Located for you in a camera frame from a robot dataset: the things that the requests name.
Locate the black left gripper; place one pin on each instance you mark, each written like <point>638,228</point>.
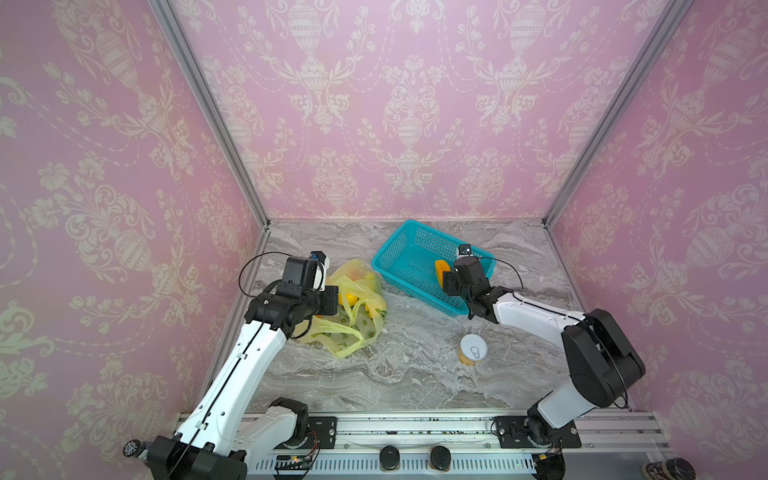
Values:
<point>331,306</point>

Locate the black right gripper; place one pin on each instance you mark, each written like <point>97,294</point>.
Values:
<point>452,282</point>

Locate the yellow orange toy mango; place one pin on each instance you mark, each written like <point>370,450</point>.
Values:
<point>441,268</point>

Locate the yellow translucent plastic bag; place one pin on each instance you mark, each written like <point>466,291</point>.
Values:
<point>352,328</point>

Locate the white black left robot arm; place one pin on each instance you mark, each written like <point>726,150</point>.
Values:
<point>211,443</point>

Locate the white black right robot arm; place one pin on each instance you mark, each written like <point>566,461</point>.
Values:
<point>602,363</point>

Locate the yellow toy lemon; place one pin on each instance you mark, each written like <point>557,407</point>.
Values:
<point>347,299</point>

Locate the orange toy persimmon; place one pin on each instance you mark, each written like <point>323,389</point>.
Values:
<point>358,274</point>

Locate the teal plastic mesh basket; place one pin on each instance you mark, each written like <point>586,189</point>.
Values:
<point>407,261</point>

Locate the yellow tin can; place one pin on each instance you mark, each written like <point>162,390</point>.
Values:
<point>473,349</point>

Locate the black knob right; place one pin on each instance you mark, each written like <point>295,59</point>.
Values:
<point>440,458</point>

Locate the black knob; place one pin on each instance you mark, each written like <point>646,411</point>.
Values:
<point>389,458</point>
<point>440,458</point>

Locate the black knob left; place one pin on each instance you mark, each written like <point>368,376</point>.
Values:
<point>389,458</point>

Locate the dark bottle at right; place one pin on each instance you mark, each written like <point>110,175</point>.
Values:
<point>669,469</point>

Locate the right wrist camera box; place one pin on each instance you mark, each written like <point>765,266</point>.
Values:
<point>464,250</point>

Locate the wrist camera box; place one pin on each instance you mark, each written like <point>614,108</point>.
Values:
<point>464,250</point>
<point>321,259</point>

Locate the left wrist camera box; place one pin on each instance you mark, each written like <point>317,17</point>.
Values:
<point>321,259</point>

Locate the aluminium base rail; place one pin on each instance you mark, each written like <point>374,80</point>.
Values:
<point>484,444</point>

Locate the aluminium corner post left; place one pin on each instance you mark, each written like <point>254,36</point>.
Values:
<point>194,74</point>

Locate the aluminium corner post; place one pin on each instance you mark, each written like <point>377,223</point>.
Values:
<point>194,74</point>
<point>661,32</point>

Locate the aluminium corner post right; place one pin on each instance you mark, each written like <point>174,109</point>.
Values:
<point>661,32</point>

